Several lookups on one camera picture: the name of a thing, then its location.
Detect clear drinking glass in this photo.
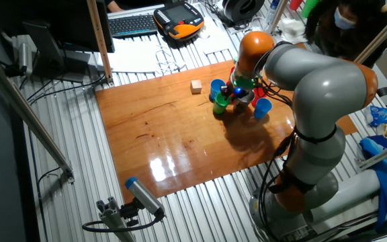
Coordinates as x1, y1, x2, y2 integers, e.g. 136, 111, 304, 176
249, 15, 269, 34

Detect aluminium profile bar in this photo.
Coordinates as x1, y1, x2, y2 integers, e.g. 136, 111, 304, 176
355, 138, 387, 171

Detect orange and black teach pendant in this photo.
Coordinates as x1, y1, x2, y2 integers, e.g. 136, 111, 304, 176
153, 1, 206, 42

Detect aluminium profile camera stand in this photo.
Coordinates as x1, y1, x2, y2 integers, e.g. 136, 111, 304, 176
95, 196, 137, 242

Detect wooden frame post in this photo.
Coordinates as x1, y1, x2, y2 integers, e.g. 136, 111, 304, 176
86, 0, 115, 85

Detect silver camera with blue end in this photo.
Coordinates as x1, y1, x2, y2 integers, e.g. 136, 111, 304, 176
124, 176, 167, 219

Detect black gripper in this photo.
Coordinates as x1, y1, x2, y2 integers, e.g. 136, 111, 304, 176
220, 84, 250, 104

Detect silver cylinder device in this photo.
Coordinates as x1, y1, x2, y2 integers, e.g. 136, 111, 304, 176
17, 42, 34, 77

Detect varnished wooden board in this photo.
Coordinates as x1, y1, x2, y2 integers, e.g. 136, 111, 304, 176
94, 55, 359, 204

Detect white printed paper sheet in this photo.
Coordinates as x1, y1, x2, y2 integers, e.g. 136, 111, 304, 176
105, 35, 189, 79

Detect blue tissue packet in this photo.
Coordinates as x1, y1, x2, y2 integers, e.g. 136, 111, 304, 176
369, 106, 387, 128

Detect white crumpled tissue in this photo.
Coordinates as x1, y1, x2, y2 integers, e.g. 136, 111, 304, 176
276, 17, 308, 45

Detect blue plastic cup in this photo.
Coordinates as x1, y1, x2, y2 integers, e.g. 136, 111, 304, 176
209, 79, 226, 102
253, 97, 273, 120

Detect aluminium frame strut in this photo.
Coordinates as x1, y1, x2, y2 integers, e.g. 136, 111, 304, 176
0, 46, 76, 184

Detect black camera cable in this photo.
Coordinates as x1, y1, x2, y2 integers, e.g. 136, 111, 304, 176
81, 214, 163, 234

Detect white blank paper sheet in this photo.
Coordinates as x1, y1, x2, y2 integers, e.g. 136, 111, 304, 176
193, 13, 240, 51

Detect masked person with dark hair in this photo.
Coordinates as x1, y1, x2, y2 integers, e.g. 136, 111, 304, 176
304, 0, 387, 69

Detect light wooden cube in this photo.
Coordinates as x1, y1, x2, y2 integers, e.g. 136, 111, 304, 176
189, 79, 203, 95

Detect white charger with cable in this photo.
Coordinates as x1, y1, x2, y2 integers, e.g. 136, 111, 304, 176
153, 42, 188, 77

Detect black computer keyboard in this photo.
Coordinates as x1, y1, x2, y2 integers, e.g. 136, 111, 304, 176
107, 4, 165, 38

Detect green cup stack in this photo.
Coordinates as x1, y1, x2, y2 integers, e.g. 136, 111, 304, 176
301, 0, 320, 19

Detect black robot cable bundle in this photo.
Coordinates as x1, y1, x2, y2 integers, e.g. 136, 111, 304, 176
253, 40, 315, 241

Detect clear plastic bottle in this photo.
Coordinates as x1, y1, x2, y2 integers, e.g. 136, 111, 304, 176
265, 0, 281, 24

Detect black table cables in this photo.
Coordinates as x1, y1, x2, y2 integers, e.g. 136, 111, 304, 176
18, 72, 108, 106

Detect black computer monitor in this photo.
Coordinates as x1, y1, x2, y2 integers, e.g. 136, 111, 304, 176
0, 0, 116, 84

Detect white roll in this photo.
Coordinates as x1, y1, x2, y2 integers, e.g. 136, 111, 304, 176
303, 169, 382, 225

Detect person in dark sleeve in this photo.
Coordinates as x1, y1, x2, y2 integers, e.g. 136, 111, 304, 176
105, 0, 124, 13

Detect black filament spool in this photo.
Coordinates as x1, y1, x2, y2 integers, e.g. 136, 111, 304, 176
222, 0, 265, 23

